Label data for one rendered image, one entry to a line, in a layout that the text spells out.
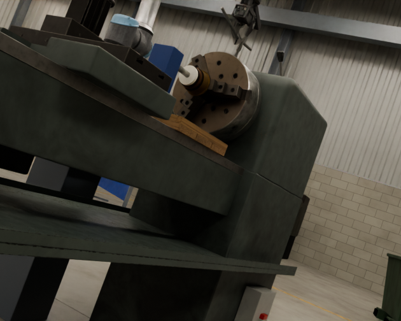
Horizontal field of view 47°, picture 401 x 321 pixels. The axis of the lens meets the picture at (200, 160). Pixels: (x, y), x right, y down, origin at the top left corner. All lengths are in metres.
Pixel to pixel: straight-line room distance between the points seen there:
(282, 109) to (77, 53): 0.97
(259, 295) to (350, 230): 9.70
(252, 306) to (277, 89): 0.86
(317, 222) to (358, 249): 1.09
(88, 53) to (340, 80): 11.67
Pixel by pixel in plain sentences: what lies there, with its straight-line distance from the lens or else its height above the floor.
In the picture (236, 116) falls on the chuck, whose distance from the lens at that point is 1.62.
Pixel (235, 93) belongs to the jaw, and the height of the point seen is 1.08.
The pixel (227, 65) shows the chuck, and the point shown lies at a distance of 1.71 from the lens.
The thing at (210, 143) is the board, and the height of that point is 0.88.
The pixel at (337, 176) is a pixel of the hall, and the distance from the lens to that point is 11.76.
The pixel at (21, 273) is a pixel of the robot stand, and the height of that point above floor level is 0.19.
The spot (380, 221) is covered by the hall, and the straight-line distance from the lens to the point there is 11.57.
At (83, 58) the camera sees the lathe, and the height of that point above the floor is 0.89.
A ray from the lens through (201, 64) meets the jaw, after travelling 1.70.
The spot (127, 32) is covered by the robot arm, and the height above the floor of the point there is 1.26.
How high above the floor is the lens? 0.72
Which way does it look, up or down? 4 degrees up
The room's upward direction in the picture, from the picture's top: 20 degrees clockwise
